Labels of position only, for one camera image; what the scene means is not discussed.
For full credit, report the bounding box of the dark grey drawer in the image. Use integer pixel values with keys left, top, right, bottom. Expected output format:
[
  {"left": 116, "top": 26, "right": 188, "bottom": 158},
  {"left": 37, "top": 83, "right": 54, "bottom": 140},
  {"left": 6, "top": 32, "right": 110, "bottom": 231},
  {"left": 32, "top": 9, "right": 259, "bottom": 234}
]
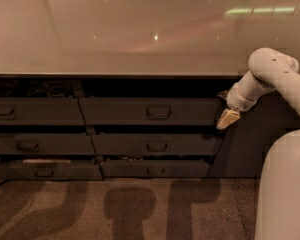
[
  {"left": 0, "top": 161, "right": 103, "bottom": 180},
  {"left": 100, "top": 160, "right": 210, "bottom": 178},
  {"left": 79, "top": 97, "right": 221, "bottom": 126},
  {"left": 0, "top": 134, "right": 95, "bottom": 155},
  {"left": 0, "top": 97, "right": 84, "bottom": 126},
  {"left": 92, "top": 134, "right": 223, "bottom": 156}
]

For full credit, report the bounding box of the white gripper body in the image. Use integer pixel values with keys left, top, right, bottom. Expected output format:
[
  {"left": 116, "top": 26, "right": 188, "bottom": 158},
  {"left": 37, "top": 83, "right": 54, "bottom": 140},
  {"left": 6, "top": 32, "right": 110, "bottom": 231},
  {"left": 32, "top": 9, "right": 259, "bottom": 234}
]
[{"left": 226, "top": 83, "right": 256, "bottom": 112}]

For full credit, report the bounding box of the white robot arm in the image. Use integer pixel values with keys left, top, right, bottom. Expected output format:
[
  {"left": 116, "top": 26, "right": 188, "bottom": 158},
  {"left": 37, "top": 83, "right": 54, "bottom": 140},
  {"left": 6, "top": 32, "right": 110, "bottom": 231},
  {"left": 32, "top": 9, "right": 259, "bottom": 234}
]
[{"left": 216, "top": 48, "right": 300, "bottom": 240}]

